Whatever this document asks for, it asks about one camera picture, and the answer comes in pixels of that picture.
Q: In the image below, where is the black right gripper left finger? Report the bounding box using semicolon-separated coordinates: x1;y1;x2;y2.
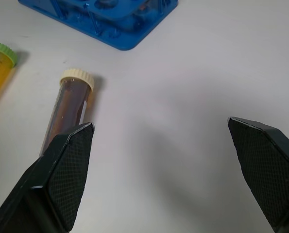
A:
0;122;95;233

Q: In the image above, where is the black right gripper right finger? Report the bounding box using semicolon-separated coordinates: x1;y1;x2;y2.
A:
227;116;289;233

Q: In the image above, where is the brown tube with cream cap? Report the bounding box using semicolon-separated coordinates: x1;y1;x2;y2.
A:
39;68;95;157

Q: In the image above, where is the blue plastic tube rack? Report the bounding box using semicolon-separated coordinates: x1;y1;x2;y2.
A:
17;0;179;51

